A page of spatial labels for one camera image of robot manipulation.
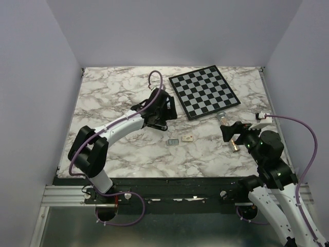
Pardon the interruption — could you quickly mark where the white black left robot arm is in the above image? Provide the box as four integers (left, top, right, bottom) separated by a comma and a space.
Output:
67, 88, 177, 203

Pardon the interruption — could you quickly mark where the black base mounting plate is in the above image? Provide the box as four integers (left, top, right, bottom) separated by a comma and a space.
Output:
52, 177, 301, 216

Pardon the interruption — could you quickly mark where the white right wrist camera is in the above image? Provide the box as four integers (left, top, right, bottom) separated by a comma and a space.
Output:
248, 112, 272, 130

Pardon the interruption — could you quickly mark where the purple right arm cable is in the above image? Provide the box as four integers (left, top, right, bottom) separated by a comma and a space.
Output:
236, 114, 324, 247

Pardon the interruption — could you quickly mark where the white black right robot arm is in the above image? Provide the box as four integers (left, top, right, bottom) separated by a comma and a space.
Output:
221, 121, 328, 246

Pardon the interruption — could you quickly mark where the glitter filled clear tube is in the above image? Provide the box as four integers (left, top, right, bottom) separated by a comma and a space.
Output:
215, 111, 242, 153

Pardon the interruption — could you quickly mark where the black grey chessboard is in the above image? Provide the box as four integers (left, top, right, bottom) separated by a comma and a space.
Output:
169, 65, 241, 120

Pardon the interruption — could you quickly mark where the aluminium frame rail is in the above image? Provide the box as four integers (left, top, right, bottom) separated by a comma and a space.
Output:
41, 184, 314, 206

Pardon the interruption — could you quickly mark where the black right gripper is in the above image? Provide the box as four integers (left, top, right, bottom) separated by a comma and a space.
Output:
220, 120, 265, 165

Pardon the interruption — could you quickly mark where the cream staple box sleeve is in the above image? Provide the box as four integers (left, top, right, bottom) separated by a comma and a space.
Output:
181, 135, 193, 143

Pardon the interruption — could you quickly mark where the staple box tray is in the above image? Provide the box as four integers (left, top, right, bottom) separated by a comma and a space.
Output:
167, 138, 179, 146

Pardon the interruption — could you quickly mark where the black stapler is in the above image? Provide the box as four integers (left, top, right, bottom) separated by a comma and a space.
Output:
148, 125, 168, 131

